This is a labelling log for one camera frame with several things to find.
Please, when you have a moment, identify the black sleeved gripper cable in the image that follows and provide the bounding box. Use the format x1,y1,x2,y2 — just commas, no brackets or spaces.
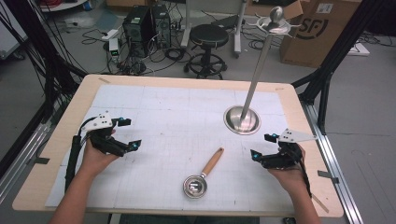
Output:
64,116,98,194

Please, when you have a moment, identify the aluminium rail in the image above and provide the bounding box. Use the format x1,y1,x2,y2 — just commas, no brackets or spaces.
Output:
300,101,364,224
0,102,67,203

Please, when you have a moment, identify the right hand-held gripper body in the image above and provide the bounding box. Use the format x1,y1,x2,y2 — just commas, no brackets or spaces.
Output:
260,127,318,171

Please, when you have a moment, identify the black round stool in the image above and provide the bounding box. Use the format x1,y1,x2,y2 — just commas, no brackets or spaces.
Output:
185,23,230,80

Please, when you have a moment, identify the metal ladle with wooden handle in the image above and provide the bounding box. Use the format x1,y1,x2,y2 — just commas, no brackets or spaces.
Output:
182,147,225,200

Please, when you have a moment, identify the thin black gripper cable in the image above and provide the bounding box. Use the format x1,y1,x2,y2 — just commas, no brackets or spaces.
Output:
296,150,313,199

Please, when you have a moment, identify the small device with green display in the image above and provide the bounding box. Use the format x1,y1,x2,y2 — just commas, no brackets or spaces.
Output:
108,37,121,62

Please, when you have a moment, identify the open cardboard box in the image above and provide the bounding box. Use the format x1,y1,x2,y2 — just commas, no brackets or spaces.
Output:
244,0,304,21

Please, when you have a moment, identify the person's right hand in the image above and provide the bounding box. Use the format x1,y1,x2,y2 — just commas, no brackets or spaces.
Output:
267,146,310,194

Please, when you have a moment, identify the white metal stand leg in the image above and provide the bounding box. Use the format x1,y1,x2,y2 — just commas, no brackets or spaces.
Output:
180,0,191,49
233,0,248,59

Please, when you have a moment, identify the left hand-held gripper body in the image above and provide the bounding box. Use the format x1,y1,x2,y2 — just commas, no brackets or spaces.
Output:
78,111,130,158

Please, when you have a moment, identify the person's left hand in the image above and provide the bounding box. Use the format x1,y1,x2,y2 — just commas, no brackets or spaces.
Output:
78,129,121,179

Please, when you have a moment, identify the slim black computer tower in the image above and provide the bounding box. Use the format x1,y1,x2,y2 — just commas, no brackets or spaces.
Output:
151,3,173,49

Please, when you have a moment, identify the stainless steel utensil stand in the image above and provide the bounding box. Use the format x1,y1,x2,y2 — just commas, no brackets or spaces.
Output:
222,6,303,136

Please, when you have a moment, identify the coiled black cable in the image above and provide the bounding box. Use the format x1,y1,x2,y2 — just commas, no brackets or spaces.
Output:
163,47,187,63

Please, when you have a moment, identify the white power strip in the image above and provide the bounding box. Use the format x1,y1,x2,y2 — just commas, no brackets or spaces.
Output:
101,28,121,42

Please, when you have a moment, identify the black frame strut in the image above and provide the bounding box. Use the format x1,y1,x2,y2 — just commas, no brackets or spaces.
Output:
0,0,89,117
291,0,386,135

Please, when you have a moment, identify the large black computer tower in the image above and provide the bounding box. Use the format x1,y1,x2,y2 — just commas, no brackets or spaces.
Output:
121,5,156,59

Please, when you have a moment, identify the large printed cardboard box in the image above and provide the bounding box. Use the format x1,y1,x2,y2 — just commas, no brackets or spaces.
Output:
278,0,364,69

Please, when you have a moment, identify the tan tape strip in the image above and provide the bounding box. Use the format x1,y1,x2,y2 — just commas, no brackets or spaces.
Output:
311,192,331,215

